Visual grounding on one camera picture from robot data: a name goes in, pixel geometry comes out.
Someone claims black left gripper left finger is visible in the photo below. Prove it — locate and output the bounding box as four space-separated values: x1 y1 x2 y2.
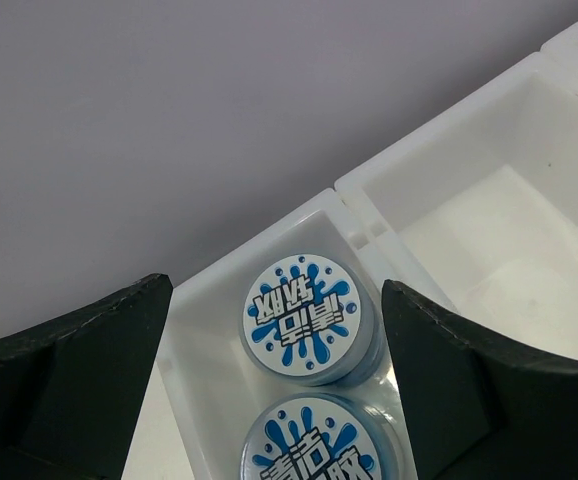
0 274 173 479

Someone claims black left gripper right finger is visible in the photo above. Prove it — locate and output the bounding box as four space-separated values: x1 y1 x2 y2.
381 280 578 479

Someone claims blue round jar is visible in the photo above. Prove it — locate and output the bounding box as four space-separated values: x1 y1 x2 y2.
238 393 406 479
239 253 384 387

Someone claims clear plastic compartment organizer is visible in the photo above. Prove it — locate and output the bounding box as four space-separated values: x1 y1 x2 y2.
158 4 578 480

